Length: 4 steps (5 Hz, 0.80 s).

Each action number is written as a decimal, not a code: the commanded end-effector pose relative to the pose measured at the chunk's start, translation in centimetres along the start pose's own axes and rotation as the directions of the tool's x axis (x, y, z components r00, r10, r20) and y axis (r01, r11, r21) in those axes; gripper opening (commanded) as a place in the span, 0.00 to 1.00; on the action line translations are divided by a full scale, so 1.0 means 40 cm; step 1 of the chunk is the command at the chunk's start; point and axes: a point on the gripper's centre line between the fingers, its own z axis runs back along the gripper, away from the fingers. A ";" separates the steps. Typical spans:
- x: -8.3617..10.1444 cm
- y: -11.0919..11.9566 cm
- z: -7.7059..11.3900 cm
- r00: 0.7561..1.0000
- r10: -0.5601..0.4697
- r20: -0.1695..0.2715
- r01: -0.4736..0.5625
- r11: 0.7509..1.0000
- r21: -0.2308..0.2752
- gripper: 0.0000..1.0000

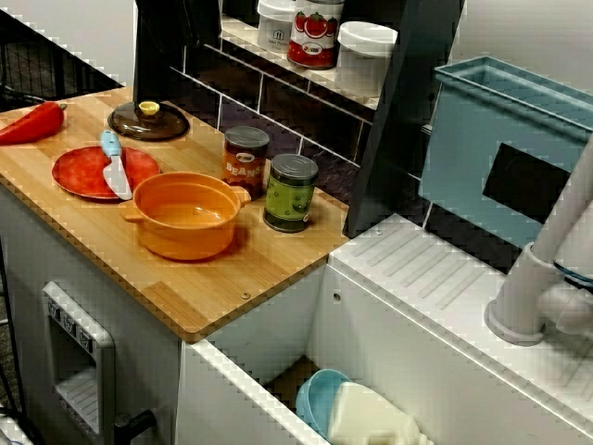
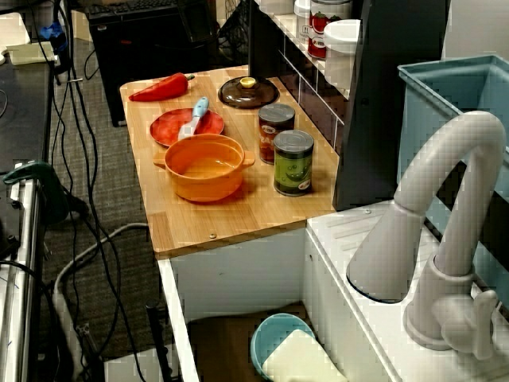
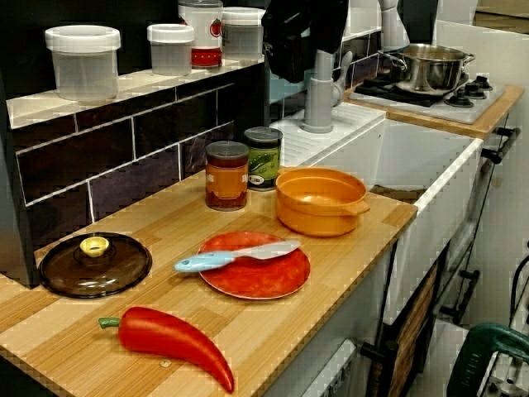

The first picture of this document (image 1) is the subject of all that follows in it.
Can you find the cream plastic bottle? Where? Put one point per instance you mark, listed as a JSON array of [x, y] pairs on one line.
[[366, 417]]

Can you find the red tomato can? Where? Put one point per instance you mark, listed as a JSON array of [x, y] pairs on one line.
[[315, 41]]

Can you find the white toy sink basin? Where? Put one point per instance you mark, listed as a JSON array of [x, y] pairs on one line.
[[417, 361]]

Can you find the grey dispenser panel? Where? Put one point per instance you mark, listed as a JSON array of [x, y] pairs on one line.
[[104, 371]]

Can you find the brown beans can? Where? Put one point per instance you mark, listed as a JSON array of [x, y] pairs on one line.
[[243, 162]]

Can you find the dark tiled backsplash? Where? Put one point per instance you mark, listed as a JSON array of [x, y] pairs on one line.
[[287, 106]]

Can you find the light blue plastic bin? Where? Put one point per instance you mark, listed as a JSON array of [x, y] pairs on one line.
[[463, 139]]

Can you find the white toy kitchen cabinet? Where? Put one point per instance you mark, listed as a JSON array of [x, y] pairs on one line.
[[28, 278]]

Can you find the small white lidded jar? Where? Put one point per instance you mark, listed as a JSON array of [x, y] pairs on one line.
[[273, 32]]

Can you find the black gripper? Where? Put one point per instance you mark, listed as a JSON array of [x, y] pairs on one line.
[[199, 21]]

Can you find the red round plate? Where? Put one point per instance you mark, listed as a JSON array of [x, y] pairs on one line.
[[79, 174]]

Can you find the light blue bowl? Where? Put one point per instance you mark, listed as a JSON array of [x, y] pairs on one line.
[[310, 403]]

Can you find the orange toy pot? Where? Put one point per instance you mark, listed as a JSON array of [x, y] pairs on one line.
[[185, 232]]

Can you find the green peas can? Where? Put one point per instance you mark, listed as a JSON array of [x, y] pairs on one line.
[[289, 199]]

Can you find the grey toy faucet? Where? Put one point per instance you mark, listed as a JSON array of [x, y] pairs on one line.
[[523, 296]]

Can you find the brown lid with yellow knob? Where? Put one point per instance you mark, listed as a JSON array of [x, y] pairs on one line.
[[153, 126]]

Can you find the cream wall shelf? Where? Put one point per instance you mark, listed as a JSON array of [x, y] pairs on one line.
[[324, 79]]

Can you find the red toy chili pepper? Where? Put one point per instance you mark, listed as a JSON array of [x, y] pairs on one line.
[[32, 123]]

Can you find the medium white lidded jar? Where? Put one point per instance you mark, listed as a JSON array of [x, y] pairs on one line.
[[363, 60]]

